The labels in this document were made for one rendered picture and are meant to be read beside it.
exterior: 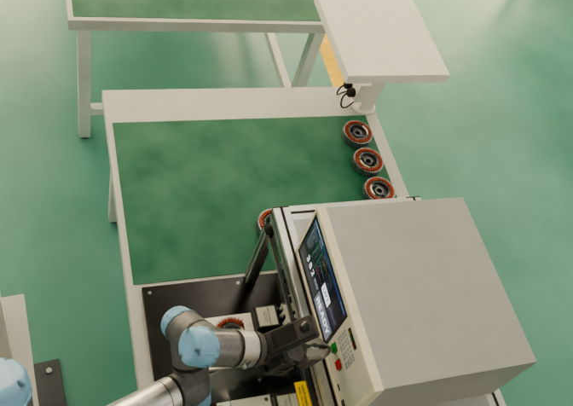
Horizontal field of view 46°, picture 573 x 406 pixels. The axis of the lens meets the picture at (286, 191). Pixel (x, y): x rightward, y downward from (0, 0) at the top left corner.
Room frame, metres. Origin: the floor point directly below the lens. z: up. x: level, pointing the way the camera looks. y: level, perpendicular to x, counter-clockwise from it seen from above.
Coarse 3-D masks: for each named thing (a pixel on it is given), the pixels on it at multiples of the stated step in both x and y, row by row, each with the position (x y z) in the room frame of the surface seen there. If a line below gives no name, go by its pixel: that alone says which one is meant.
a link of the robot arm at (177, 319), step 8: (168, 312) 0.60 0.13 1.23; (176, 312) 0.60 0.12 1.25; (184, 312) 0.60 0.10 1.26; (192, 312) 0.61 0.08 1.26; (168, 320) 0.58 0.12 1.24; (176, 320) 0.58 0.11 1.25; (184, 320) 0.58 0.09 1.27; (192, 320) 0.58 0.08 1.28; (200, 320) 0.58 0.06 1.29; (168, 328) 0.56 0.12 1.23; (176, 328) 0.56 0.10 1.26; (184, 328) 0.56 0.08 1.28; (168, 336) 0.56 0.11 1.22; (176, 336) 0.55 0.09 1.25; (176, 344) 0.54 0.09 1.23; (176, 352) 0.53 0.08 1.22; (176, 360) 0.52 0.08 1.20; (184, 368) 0.51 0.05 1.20; (192, 368) 0.52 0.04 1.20
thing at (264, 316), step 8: (272, 304) 0.88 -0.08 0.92; (256, 312) 0.84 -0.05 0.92; (264, 312) 0.85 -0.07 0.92; (272, 312) 0.86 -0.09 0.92; (280, 312) 0.88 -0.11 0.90; (248, 320) 0.83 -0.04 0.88; (256, 320) 0.82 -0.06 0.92; (264, 320) 0.83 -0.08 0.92; (272, 320) 0.83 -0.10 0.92; (280, 320) 0.85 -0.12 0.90; (248, 328) 0.80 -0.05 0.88; (256, 328) 0.80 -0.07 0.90; (264, 328) 0.81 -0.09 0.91; (272, 328) 0.82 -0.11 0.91
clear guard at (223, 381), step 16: (224, 368) 0.60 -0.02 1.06; (240, 368) 0.61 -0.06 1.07; (256, 368) 0.63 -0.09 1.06; (304, 368) 0.67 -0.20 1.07; (224, 384) 0.57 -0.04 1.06; (240, 384) 0.58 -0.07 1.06; (256, 384) 0.60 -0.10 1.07; (272, 384) 0.61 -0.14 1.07; (288, 384) 0.62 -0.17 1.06; (224, 400) 0.54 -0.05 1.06; (240, 400) 0.55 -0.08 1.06; (256, 400) 0.56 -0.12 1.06; (272, 400) 0.57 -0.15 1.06; (288, 400) 0.59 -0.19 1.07
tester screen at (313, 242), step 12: (312, 228) 0.92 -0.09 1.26; (312, 240) 0.90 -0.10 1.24; (300, 252) 0.92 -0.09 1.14; (312, 252) 0.89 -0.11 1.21; (324, 252) 0.85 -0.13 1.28; (312, 264) 0.87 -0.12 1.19; (324, 264) 0.84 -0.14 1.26; (324, 276) 0.82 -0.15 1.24; (336, 288) 0.77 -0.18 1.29; (324, 300) 0.78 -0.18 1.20; (336, 300) 0.76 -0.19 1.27; (336, 312) 0.74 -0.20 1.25
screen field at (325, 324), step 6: (318, 294) 0.81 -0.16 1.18; (318, 300) 0.80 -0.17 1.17; (318, 306) 0.79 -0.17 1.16; (318, 312) 0.78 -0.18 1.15; (324, 312) 0.77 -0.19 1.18; (324, 318) 0.76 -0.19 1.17; (324, 324) 0.75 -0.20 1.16; (324, 330) 0.74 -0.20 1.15; (330, 330) 0.73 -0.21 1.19; (324, 336) 0.73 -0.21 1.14
